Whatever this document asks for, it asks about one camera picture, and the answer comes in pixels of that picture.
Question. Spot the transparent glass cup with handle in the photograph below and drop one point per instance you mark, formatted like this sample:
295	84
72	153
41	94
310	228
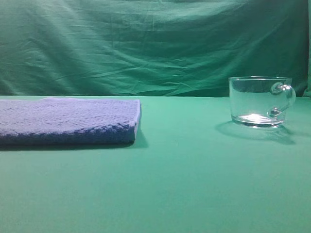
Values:
259	101

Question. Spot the blue folded towel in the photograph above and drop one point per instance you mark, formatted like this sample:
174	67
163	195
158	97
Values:
55	121

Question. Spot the green backdrop cloth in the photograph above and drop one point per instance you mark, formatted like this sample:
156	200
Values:
150	47

